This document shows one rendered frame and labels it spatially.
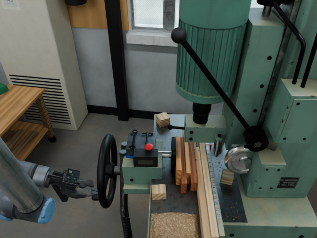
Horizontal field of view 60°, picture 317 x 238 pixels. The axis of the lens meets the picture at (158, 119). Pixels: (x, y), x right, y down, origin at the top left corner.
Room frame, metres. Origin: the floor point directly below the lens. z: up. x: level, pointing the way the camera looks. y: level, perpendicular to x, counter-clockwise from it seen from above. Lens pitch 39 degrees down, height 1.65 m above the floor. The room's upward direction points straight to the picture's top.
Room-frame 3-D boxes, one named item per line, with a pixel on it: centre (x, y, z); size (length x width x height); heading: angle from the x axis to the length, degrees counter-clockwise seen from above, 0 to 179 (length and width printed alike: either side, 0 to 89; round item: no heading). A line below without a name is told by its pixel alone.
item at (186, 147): (0.71, -0.10, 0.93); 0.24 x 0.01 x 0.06; 179
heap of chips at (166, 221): (0.43, -0.05, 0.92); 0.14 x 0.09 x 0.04; 89
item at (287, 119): (0.56, -0.35, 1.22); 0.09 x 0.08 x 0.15; 89
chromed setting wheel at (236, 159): (0.59, -0.27, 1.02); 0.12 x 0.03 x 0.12; 89
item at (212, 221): (0.68, -0.16, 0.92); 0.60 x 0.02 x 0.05; 179
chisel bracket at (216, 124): (0.72, -0.16, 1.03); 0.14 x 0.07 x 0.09; 89
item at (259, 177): (0.56, -0.32, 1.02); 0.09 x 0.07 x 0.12; 179
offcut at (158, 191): (0.55, 0.00, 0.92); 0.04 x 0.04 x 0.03; 4
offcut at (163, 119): (0.91, -0.02, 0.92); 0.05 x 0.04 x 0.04; 115
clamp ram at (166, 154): (0.68, -0.02, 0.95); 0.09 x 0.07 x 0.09; 179
